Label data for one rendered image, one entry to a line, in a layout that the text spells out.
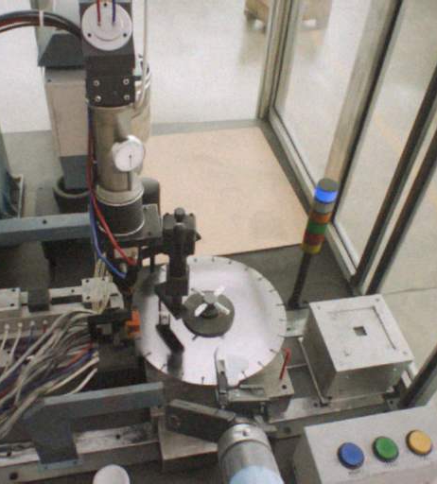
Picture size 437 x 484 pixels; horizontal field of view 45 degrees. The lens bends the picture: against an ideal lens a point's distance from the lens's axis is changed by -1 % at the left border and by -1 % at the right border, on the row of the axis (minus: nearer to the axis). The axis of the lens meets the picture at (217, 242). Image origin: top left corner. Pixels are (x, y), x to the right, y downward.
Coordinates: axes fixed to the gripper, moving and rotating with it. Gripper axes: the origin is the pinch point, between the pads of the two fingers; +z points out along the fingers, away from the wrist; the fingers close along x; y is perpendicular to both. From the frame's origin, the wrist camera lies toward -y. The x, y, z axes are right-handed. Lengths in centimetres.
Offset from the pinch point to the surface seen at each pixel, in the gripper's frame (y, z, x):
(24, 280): -46, 51, 4
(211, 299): 0.4, 14.2, 10.7
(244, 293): 8.4, 21.9, 9.3
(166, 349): -8.7, 10.4, 1.6
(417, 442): 38.4, -3.2, -12.3
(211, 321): 0.6, 14.5, 5.7
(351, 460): 24.8, -5.5, -13.9
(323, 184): 24.1, 20.6, 33.5
